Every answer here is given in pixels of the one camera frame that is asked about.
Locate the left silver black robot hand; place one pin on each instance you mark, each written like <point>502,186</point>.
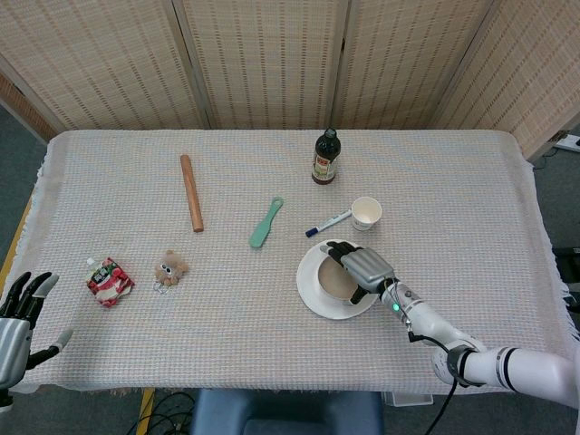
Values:
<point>12,344</point>

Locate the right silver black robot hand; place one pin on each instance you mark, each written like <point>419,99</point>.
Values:
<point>367,267</point>

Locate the beige bowl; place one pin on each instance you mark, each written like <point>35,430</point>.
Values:
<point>333,280</point>

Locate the white paper cup blue logo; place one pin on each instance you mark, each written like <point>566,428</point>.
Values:
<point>366,215</point>

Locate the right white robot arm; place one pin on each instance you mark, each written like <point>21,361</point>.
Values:
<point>489,358</point>

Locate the blue robot base seat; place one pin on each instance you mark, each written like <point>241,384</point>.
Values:
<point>285,414</point>

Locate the white paper plate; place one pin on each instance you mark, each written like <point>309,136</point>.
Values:
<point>310,290</point>

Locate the blue-capped white marker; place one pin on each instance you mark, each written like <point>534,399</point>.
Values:
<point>328,224</point>

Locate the green plastic rice paddle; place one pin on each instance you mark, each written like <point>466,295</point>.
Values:
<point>262,229</point>

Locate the red snack pouch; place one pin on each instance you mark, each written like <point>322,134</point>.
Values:
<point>109,283</point>

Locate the brown sauce bottle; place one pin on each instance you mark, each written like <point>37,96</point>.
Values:
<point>325,158</point>

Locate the white waffle-weave tablecloth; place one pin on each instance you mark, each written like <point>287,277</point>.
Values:
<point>254,317</point>

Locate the white box under table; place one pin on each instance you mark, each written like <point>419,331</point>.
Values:
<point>408,399</point>

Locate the wooden rolling pin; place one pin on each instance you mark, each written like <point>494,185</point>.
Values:
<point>191,195</point>

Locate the woven bamboo folding screen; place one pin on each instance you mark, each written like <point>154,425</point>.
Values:
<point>272,59</point>

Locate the white power strip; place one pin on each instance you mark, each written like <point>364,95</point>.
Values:
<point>570,142</point>

